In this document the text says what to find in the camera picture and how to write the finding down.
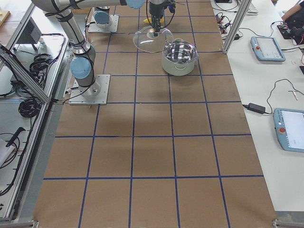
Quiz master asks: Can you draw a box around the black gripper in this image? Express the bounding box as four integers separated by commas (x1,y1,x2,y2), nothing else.
149,0,176,37

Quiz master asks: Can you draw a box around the glass pot lid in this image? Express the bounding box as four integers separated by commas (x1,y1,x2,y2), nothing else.
133,26,173,53

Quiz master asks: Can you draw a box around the person forearm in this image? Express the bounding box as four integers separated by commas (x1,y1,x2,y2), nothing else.
282,1,304,22

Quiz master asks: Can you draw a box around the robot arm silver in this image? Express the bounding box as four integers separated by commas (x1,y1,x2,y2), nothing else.
32,0,176,66
93,6,112,29

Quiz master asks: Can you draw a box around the pale green electric pot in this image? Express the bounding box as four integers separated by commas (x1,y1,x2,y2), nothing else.
161,38,198,76

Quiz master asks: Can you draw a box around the far blue teach pendant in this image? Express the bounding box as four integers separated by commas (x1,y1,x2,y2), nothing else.
250,37,285,62

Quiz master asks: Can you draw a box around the blue teach pendant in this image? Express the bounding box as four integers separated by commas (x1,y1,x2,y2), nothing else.
250,37,285,62
273,108,304,153

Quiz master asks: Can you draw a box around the grey control box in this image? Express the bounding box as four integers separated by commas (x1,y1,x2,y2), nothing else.
17,17,42,50

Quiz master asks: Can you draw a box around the black power brick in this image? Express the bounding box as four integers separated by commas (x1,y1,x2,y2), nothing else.
242,103,266,114

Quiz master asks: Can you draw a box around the near blue teach pendant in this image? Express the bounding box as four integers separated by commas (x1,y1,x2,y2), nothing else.
273,108,304,153

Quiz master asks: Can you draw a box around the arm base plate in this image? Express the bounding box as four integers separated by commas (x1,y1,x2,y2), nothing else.
68,75,111,105
88,15,119,33

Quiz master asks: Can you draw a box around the electronics board with wires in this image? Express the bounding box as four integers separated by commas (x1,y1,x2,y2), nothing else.
215,12,233,35

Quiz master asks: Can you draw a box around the aluminium post right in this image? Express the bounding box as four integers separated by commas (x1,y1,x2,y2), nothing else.
223,0,251,54

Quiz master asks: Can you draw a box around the black cable pile upper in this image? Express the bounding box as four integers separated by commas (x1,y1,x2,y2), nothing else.
29,53,59,78

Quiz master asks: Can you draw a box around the aluminium frame rail left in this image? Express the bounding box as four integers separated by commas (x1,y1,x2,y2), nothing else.
0,45,50,103

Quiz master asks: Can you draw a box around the black coiled cable bundle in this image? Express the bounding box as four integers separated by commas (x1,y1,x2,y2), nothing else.
18,97,40,118

